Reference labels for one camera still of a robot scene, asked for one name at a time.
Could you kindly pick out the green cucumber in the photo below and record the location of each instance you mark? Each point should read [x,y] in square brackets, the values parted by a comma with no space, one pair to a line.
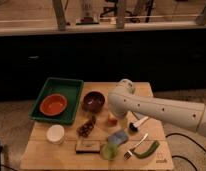
[153,147]

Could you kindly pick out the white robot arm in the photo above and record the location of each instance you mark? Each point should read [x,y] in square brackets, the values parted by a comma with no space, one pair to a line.
[188,115]

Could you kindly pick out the green plastic tray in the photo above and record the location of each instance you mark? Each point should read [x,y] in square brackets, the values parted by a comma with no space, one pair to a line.
[70,88]

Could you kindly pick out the bunch of dark grapes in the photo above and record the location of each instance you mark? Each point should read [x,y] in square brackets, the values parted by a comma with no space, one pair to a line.
[87,127]

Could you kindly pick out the blue sponge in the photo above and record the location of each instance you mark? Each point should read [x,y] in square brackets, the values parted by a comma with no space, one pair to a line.
[118,138]

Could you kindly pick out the orange yellow apple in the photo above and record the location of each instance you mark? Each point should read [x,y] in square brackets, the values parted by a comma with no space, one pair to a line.
[112,121]

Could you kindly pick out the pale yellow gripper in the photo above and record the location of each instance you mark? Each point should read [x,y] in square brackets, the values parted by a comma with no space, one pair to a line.
[123,123]

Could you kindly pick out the orange bowl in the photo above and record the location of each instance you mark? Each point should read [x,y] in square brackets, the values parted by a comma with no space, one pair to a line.
[53,104]

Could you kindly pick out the metal fork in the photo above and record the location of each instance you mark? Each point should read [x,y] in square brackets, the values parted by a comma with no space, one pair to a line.
[129,152]

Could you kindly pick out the white paper cup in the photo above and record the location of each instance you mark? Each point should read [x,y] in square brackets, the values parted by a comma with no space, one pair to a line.
[55,134]

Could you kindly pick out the dark red bowl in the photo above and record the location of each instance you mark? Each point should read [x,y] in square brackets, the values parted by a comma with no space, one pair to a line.
[93,102]

